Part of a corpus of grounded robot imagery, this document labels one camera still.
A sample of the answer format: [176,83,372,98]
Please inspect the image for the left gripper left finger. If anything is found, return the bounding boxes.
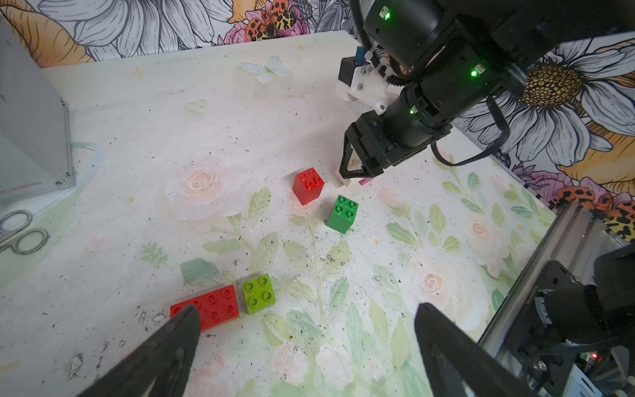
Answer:
[81,305,201,396]

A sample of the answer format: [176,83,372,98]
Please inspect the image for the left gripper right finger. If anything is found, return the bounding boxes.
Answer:
[414,303,536,397]

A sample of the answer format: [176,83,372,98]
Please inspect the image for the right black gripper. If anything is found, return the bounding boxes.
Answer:
[339,111,451,180]

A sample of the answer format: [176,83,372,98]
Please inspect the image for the red tall lego brick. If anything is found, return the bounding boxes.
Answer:
[292,167,324,206]

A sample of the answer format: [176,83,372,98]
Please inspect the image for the red long lego brick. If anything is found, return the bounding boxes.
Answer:
[170,286,240,332]

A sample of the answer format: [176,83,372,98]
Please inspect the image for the white long lego brick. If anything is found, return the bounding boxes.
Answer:
[335,160,362,188]

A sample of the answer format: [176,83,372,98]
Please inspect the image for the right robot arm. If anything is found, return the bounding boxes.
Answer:
[339,1,634,179]

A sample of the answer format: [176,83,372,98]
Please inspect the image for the lime green lego brick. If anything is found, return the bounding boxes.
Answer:
[243,274,276,314]

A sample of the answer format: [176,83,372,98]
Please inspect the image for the silver scissors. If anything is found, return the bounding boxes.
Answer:
[1,210,50,256]

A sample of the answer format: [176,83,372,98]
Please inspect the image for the silver metal case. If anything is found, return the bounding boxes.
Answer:
[1,19,75,204]

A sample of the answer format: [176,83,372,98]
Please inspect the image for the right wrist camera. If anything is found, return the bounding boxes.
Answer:
[336,46,402,115]

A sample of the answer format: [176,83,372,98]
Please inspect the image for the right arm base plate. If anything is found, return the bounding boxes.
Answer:
[506,261,599,396]

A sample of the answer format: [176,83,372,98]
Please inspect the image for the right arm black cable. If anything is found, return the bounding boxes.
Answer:
[430,93,511,168]

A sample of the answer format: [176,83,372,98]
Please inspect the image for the aluminium front rail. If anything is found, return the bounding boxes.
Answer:
[478,198,635,397]

